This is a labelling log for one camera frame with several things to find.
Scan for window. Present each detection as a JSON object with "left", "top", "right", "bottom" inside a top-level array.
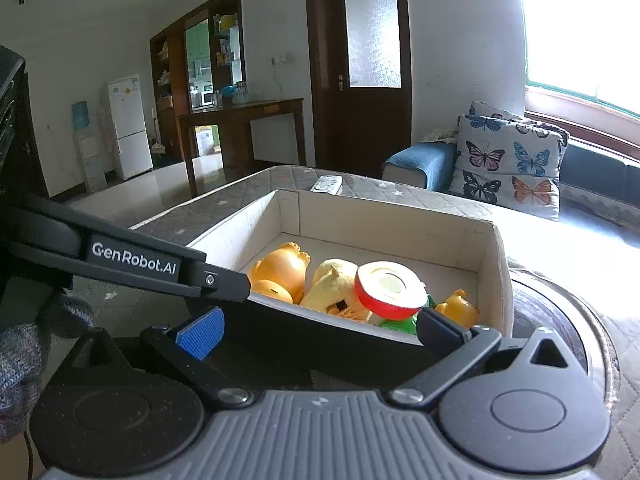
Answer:
[{"left": 517, "top": 0, "right": 640, "bottom": 116}]

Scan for small orange plastic toy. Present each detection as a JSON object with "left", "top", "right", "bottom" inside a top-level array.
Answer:
[{"left": 434, "top": 290, "right": 481, "bottom": 330}]

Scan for grey quilted mattress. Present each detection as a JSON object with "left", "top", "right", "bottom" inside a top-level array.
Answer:
[{"left": 45, "top": 165, "right": 640, "bottom": 461}]

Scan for large orange plastic toy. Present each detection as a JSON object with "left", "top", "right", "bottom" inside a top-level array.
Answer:
[{"left": 248, "top": 242, "right": 312, "bottom": 305}]

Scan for white cardboard box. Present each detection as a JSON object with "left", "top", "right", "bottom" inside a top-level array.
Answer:
[{"left": 186, "top": 189, "right": 516, "bottom": 346}]

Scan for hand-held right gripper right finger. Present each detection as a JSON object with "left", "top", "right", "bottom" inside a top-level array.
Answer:
[{"left": 387, "top": 306, "right": 591, "bottom": 410}]

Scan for blue sofa armrest cover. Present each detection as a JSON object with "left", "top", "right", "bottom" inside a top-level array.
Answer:
[{"left": 382, "top": 141, "right": 457, "bottom": 193}]

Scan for round dark glass table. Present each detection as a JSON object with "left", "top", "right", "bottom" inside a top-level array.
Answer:
[{"left": 505, "top": 267, "right": 618, "bottom": 411}]

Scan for water dispenser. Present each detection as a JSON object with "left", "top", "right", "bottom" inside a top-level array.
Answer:
[{"left": 71, "top": 101, "right": 107, "bottom": 192}]

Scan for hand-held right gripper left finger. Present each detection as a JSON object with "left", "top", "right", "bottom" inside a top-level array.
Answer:
[{"left": 65, "top": 305, "right": 256, "bottom": 411}]

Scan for storage box under table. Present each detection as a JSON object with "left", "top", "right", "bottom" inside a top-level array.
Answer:
[{"left": 195, "top": 129, "right": 217, "bottom": 157}]

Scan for dark sofa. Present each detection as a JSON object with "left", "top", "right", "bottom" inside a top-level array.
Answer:
[{"left": 557, "top": 137, "right": 640, "bottom": 233}]

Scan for green toy with red ring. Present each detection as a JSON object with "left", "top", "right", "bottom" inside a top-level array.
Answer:
[{"left": 356, "top": 261, "right": 437, "bottom": 336}]

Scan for white remote control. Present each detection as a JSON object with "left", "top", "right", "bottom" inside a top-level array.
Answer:
[{"left": 310, "top": 175, "right": 344, "bottom": 195}]

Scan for broom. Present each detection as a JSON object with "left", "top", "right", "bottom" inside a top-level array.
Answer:
[{"left": 151, "top": 115, "right": 168, "bottom": 154}]

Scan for wooden shelf cabinet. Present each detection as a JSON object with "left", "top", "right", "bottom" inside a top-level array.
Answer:
[{"left": 149, "top": 0, "right": 246, "bottom": 161}]

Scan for yellow plush toy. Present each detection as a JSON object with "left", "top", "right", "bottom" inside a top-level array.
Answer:
[{"left": 300, "top": 258, "right": 373, "bottom": 325}]

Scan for wooden console table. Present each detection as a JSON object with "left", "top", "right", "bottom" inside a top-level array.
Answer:
[{"left": 176, "top": 98, "right": 307, "bottom": 198}]

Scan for white refrigerator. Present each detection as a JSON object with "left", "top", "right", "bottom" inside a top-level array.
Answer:
[{"left": 106, "top": 75, "right": 154, "bottom": 181}]

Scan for dark wooden door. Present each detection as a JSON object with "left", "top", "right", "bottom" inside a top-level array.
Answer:
[{"left": 304, "top": 0, "right": 412, "bottom": 178}]

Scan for large butterfly print pillow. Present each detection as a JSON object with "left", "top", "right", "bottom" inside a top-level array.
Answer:
[{"left": 448, "top": 114, "right": 571, "bottom": 222}]

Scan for small butterfly print pillow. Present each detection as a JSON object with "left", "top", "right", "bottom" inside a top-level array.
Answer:
[{"left": 468, "top": 101, "right": 521, "bottom": 121}]

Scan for person's left hand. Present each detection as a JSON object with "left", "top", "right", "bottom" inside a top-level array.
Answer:
[{"left": 0, "top": 290, "right": 96, "bottom": 443}]

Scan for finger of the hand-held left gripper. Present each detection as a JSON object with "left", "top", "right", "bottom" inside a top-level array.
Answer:
[{"left": 184, "top": 260, "right": 252, "bottom": 304}]

